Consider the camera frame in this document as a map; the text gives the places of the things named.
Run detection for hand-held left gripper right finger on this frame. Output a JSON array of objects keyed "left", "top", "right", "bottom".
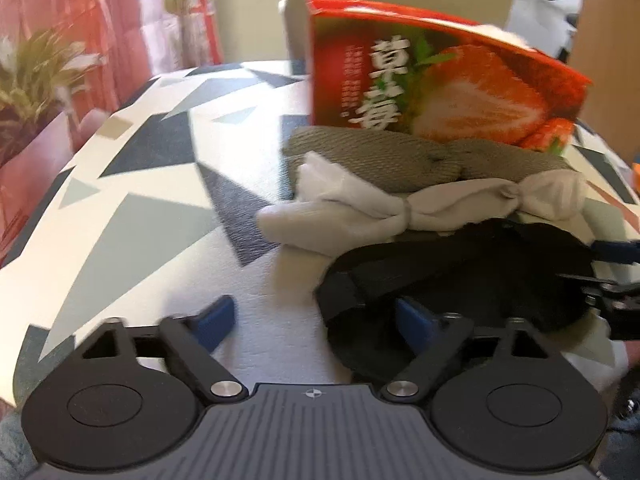
[{"left": 380, "top": 296, "right": 567, "bottom": 406}]

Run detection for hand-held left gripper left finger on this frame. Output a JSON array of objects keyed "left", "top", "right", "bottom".
[{"left": 80, "top": 295, "right": 251, "bottom": 404}]

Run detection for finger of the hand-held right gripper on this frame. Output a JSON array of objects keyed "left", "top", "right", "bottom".
[
  {"left": 590, "top": 240, "right": 640, "bottom": 266},
  {"left": 557, "top": 272, "right": 621, "bottom": 295}
]

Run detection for black cloth garment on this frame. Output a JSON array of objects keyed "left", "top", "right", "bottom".
[{"left": 313, "top": 219, "right": 597, "bottom": 382}]

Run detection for red strawberry printed box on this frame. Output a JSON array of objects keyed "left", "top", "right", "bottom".
[{"left": 306, "top": 0, "right": 594, "bottom": 157}]

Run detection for geometric patterned tablecloth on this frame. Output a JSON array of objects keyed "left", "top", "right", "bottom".
[{"left": 0, "top": 59, "right": 640, "bottom": 411}]

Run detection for white knotted socks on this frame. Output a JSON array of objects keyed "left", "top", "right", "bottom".
[{"left": 257, "top": 152, "right": 587, "bottom": 252}]

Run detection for grey-green knotted socks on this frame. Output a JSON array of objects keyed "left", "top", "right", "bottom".
[{"left": 281, "top": 125, "right": 574, "bottom": 202}]

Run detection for wooden panel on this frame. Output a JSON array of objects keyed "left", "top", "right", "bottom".
[{"left": 570, "top": 0, "right": 640, "bottom": 87}]

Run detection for white board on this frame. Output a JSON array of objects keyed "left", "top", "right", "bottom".
[{"left": 515, "top": 0, "right": 584, "bottom": 61}]

